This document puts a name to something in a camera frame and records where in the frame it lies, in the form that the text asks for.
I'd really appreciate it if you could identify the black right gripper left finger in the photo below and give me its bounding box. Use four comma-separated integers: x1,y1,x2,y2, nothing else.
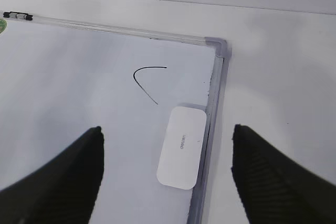
1,126,104,223

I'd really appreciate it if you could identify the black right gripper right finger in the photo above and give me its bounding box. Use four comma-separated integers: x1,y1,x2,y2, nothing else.
231,124,335,223

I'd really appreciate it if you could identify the white rectangular board eraser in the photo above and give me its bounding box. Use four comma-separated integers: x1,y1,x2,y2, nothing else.
156,106,207,190

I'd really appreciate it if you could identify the black and silver marker clip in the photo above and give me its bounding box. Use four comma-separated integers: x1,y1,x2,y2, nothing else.
3,12,33,21

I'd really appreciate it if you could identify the white board with grey frame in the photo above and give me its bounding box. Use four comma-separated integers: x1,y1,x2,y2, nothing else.
1,12,230,223

